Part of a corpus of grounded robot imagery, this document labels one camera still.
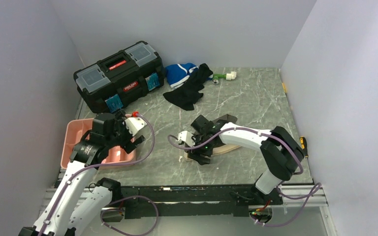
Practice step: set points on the black underwear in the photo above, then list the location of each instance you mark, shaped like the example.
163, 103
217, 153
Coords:
189, 93

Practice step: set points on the olive underwear with beige waistband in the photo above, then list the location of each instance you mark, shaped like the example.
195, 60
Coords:
220, 149

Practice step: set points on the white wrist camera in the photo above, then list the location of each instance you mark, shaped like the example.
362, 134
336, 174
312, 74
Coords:
186, 138
134, 123

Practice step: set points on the green white pipe fitting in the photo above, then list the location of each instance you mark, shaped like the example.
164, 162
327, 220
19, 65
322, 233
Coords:
228, 76

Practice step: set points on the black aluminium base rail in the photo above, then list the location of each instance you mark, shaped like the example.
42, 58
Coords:
192, 200

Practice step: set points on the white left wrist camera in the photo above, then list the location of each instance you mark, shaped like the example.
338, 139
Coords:
134, 123

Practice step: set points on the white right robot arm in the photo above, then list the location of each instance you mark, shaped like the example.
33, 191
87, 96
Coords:
282, 154

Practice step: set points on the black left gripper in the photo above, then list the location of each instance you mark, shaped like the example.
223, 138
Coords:
119, 118

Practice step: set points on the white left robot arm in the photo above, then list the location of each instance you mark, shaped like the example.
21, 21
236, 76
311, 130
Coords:
64, 216

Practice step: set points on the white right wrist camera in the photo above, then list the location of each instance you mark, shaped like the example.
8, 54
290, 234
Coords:
186, 138

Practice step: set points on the yellow black screwdriver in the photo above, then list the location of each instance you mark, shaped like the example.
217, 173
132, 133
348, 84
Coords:
304, 146

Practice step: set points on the blue white garment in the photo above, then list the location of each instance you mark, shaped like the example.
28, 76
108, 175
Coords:
178, 74

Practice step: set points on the black plastic toolbox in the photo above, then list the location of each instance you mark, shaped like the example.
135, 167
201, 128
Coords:
112, 83

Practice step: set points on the pink compartment tray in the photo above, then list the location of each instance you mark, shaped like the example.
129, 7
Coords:
74, 132

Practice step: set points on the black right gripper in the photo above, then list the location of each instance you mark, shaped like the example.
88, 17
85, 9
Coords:
196, 149

